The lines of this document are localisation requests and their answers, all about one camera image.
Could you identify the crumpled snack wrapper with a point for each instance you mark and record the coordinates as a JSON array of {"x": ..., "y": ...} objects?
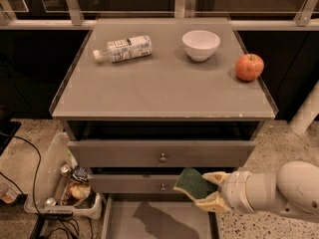
[{"x": 75, "y": 193}]

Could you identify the white cylindrical post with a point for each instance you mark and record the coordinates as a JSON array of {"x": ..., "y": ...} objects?
[{"x": 307, "y": 113}]

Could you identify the red apple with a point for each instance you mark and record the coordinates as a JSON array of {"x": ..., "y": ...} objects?
[{"x": 249, "y": 67}]

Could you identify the metal window railing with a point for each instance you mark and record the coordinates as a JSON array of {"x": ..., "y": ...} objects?
[{"x": 243, "y": 14}]

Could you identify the clear plastic storage bin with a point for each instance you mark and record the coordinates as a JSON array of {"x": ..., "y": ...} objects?
[{"x": 50, "y": 183}]

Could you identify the grey bottom drawer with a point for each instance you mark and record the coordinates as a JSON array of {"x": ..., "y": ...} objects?
[{"x": 156, "y": 217}]

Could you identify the white bowl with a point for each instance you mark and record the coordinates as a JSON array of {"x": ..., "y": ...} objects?
[{"x": 200, "y": 45}]

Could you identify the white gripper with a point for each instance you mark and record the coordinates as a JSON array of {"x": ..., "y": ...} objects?
[{"x": 234, "y": 189}]

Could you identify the grey drawer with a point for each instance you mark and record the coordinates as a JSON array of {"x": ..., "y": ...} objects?
[
  {"x": 127, "y": 183},
  {"x": 156, "y": 217},
  {"x": 161, "y": 153}
]

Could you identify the silver drink can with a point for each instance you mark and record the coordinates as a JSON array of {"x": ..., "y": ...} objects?
[{"x": 65, "y": 170}]

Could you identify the grey middle drawer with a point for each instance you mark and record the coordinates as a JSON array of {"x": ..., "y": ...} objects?
[{"x": 127, "y": 183}]

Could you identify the clear plastic water bottle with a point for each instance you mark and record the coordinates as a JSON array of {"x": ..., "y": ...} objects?
[{"x": 125, "y": 49}]

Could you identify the grey drawer cabinet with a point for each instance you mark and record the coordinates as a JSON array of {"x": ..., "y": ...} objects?
[{"x": 163, "y": 96}]

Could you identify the blue patterned snack bag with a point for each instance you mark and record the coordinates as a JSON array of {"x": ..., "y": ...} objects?
[{"x": 80, "y": 174}]

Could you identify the small bottle on floor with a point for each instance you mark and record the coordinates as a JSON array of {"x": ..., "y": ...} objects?
[{"x": 7, "y": 194}]

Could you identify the green yellow sponge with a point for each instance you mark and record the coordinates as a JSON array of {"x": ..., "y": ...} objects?
[{"x": 191, "y": 183}]

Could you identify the grey top drawer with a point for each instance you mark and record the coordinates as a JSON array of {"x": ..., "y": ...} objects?
[{"x": 161, "y": 153}]

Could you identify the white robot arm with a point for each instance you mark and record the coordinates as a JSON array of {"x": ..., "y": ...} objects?
[{"x": 291, "y": 192}]

